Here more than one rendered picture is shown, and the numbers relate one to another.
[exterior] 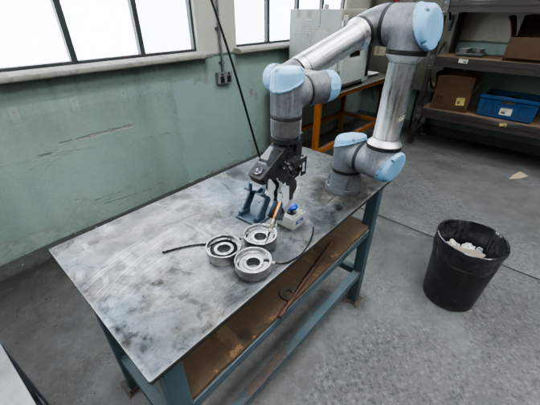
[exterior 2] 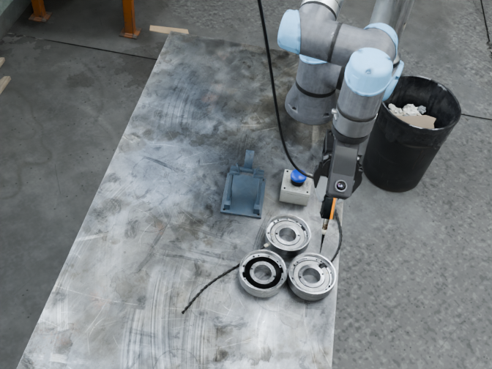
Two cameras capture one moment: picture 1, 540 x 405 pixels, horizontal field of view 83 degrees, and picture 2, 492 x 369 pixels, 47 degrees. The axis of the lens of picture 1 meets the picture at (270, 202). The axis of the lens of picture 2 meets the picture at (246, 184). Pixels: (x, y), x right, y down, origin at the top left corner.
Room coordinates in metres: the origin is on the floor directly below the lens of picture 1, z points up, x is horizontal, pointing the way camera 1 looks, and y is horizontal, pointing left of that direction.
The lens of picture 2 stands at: (0.21, 0.59, 1.88)
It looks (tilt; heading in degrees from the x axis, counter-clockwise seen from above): 49 degrees down; 322
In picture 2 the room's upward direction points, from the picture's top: 8 degrees clockwise
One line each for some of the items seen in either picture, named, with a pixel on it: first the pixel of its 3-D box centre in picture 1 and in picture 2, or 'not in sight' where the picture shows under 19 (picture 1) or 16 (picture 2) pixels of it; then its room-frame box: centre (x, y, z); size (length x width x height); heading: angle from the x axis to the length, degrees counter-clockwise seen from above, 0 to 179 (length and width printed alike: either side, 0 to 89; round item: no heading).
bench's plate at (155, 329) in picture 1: (252, 207); (225, 186); (0.97, 0.06, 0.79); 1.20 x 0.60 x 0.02; 138
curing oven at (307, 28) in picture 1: (333, 49); not in sight; (3.25, -0.61, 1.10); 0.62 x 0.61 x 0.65; 138
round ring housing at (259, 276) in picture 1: (253, 264); (310, 277); (0.63, 0.05, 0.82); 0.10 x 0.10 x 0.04
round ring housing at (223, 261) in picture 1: (223, 250); (262, 274); (0.69, 0.14, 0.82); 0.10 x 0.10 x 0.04
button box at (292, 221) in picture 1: (292, 216); (296, 185); (0.86, -0.08, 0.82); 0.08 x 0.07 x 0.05; 138
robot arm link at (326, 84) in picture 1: (312, 87); (365, 51); (0.80, -0.11, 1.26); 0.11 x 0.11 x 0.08; 39
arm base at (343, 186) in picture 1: (345, 177); (313, 94); (1.11, -0.31, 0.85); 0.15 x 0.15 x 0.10
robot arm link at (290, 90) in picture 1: (288, 92); (364, 83); (0.72, -0.04, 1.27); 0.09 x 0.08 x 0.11; 129
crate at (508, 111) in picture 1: (509, 105); not in sight; (3.29, -2.55, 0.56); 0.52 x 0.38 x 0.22; 45
